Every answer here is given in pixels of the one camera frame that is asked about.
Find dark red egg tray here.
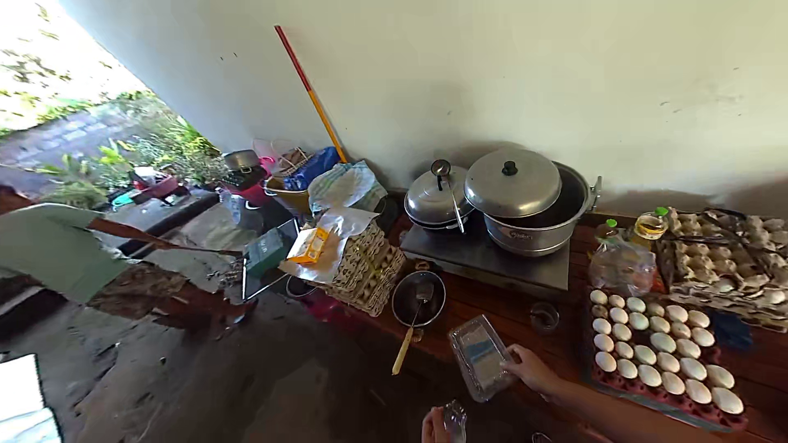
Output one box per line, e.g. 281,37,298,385
585,295,749,433

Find person's right hand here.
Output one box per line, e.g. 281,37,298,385
500,344,562,397

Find wooden table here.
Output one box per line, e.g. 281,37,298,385
345,209,788,443

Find green garden plants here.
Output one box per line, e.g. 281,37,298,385
37,91,227,210

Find stack of grey egg cartons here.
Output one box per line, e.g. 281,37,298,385
655,207,788,333

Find clear plastic bag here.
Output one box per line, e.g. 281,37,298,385
589,236,658,297

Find person's left hand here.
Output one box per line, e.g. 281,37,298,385
421,406,451,443

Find large round aluminium lid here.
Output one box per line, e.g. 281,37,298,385
464,148,562,219

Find blue plastic bag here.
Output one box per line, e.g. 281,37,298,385
283,146,341,191

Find woven basket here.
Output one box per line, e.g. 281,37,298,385
278,147,313,177

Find red and yellow pole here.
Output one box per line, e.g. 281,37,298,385
275,25,348,164

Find group of white eggs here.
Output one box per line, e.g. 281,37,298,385
589,289,745,416

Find striped checked cloth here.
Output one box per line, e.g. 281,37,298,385
308,160,389,216

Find black frying pan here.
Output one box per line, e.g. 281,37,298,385
392,271,447,328

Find white paper sheet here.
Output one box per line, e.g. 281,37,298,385
279,206,379,284

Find large silver pot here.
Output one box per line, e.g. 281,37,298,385
483,160,603,258

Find silver cooking pot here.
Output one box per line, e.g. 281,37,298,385
222,149,262,174

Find silver wok with domed lid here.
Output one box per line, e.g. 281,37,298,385
404,164,475,231

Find metal ladle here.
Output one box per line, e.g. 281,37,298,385
431,159,466,234

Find clear rectangular plastic container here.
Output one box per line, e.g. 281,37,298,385
449,314,518,404

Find pink basin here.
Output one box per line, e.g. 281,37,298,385
131,175,181,205

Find clear plastic piece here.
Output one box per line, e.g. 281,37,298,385
442,400,468,443

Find tall stack of egg trays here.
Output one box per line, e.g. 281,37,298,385
308,217,407,318

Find spatula with wooden handle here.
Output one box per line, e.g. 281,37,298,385
392,281,435,376

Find small clear glass jar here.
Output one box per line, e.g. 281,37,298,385
530,301,561,334

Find yellow and white box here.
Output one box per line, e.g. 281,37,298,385
287,227,330,265

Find green-capped bottle of yellow oil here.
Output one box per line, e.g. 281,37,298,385
632,207,670,250

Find dark green box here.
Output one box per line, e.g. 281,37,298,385
245,228,289,279

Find yellow bucket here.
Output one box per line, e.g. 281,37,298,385
264,175,314,217

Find silver gas stove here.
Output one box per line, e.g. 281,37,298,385
399,223,570,300

